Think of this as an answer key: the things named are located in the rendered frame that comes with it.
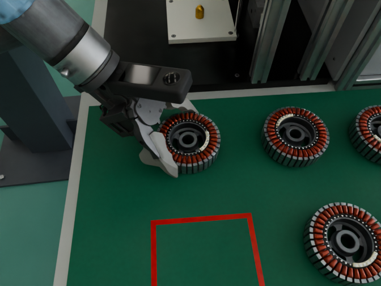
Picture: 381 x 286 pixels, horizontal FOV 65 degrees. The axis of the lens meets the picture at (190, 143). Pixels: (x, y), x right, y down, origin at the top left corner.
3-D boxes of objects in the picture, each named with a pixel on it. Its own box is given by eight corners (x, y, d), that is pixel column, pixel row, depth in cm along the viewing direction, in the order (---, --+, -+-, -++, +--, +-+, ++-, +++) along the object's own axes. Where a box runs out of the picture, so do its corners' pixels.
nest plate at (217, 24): (168, 44, 66) (168, 40, 65) (166, 3, 74) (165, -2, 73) (236, 40, 67) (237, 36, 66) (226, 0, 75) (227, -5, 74)
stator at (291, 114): (335, 147, 55) (344, 135, 51) (292, 180, 51) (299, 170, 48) (290, 108, 59) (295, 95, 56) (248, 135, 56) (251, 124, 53)
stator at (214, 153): (147, 165, 53) (145, 155, 49) (169, 116, 58) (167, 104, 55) (210, 182, 51) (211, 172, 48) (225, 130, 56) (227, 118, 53)
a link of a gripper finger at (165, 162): (158, 178, 54) (136, 130, 51) (182, 176, 50) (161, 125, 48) (146, 187, 51) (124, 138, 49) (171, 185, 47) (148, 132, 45)
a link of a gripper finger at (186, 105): (178, 104, 60) (143, 98, 53) (201, 97, 56) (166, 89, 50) (180, 120, 60) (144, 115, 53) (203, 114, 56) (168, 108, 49)
